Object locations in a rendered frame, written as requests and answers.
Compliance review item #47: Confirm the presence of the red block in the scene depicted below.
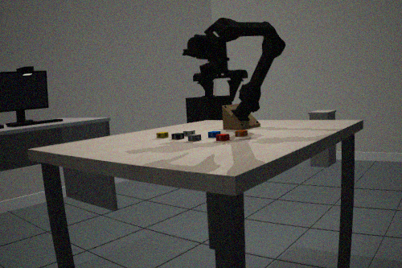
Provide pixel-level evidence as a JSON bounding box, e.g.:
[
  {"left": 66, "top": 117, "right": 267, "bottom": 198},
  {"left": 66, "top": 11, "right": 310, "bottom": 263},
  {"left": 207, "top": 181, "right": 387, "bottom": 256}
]
[{"left": 216, "top": 134, "right": 230, "bottom": 142}]

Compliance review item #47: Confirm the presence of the blue block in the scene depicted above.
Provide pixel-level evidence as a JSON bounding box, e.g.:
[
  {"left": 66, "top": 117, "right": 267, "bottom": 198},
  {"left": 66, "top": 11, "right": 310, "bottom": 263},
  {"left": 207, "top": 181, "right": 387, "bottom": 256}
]
[{"left": 208, "top": 131, "right": 220, "bottom": 138}]

